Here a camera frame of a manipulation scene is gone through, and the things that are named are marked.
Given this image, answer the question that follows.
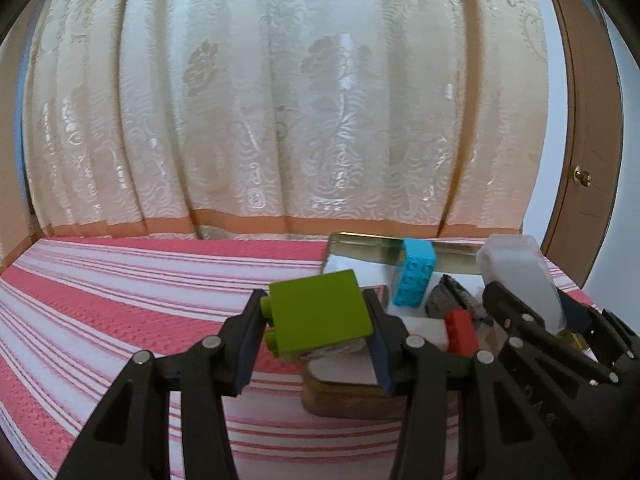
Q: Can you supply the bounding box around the rose gold small box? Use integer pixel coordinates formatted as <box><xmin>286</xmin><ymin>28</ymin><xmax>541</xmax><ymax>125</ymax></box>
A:
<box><xmin>361</xmin><ymin>284</ymin><xmax>391</xmax><ymax>311</ymax></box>

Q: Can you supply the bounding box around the white card box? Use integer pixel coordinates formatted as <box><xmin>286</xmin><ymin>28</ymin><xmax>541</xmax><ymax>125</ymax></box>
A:
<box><xmin>397</xmin><ymin>314</ymin><xmax>451</xmax><ymax>351</ymax></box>

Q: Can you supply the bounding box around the cream floral curtain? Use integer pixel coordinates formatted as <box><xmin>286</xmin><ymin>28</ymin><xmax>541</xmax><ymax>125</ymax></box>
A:
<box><xmin>20</xmin><ymin>0</ymin><xmax>553</xmax><ymax>241</ymax></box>

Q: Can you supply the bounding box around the green toy block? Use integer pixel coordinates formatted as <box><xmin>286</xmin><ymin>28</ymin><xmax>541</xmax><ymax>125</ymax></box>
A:
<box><xmin>260</xmin><ymin>269</ymin><xmax>375</xmax><ymax>358</ymax></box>

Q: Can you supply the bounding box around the pink striped tablecloth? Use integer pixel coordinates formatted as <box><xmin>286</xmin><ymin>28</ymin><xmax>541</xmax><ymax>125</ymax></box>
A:
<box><xmin>0</xmin><ymin>236</ymin><xmax>596</xmax><ymax>480</ymax></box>

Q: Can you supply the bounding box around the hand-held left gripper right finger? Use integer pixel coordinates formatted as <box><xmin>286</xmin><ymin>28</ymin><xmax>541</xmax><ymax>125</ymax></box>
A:
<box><xmin>361</xmin><ymin>290</ymin><xmax>566</xmax><ymax>480</ymax></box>

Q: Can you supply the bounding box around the red toy brick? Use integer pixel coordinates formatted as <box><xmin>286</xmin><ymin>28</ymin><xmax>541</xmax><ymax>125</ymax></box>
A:
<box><xmin>444</xmin><ymin>309</ymin><xmax>480</xmax><ymax>355</ymax></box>

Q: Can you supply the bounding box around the blue toy brick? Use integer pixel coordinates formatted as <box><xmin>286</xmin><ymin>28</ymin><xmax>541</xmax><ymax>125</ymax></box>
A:
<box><xmin>393</xmin><ymin>238</ymin><xmax>437</xmax><ymax>307</ymax></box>

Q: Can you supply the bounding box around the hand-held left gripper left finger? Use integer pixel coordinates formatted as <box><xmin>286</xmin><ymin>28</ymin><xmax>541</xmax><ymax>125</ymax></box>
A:
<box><xmin>55</xmin><ymin>288</ymin><xmax>269</xmax><ymax>480</ymax></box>

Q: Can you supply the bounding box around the clear plastic box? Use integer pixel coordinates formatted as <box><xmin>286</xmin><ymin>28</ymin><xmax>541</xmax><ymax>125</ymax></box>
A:
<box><xmin>475</xmin><ymin>233</ymin><xmax>568</xmax><ymax>336</ymax></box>

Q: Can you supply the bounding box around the grey sequined pouch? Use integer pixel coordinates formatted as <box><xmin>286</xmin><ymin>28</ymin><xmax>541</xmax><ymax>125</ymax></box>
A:
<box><xmin>425</xmin><ymin>274</ymin><xmax>483</xmax><ymax>321</ymax></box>

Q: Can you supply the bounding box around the brown wooden door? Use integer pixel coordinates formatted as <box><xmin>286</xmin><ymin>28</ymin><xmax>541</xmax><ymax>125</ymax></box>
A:
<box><xmin>537</xmin><ymin>0</ymin><xmax>628</xmax><ymax>288</ymax></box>

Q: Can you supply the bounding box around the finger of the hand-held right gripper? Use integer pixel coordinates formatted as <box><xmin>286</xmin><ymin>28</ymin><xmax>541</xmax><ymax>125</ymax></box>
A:
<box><xmin>482</xmin><ymin>281</ymin><xmax>640</xmax><ymax>480</ymax></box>
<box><xmin>562</xmin><ymin>292</ymin><xmax>640</xmax><ymax>376</ymax></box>

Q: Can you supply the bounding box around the gold tin box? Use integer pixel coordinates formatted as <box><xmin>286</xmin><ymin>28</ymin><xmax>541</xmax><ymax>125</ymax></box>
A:
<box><xmin>300</xmin><ymin>231</ymin><xmax>601</xmax><ymax>421</ymax></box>

